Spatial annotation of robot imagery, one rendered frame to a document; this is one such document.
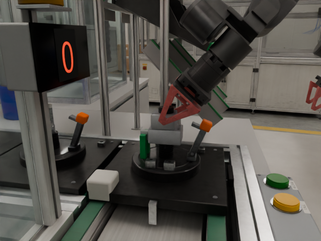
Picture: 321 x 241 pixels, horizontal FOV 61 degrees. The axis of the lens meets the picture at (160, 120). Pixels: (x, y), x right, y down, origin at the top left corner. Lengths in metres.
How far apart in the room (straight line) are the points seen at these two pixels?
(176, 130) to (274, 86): 4.14
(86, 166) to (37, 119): 0.23
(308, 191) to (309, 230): 0.32
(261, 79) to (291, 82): 0.43
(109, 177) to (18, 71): 0.25
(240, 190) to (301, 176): 0.35
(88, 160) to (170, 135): 0.20
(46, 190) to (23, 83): 0.17
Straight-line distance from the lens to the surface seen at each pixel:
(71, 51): 0.37
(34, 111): 0.39
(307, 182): 0.83
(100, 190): 0.50
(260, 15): 0.48
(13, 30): 0.32
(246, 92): 4.62
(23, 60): 0.32
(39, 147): 0.40
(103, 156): 0.63
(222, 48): 0.48
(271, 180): 0.56
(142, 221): 0.51
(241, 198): 0.51
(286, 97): 4.67
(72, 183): 0.53
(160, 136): 0.53
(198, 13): 0.49
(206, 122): 0.52
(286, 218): 0.49
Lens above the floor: 1.23
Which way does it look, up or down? 17 degrees down
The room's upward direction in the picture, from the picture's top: straight up
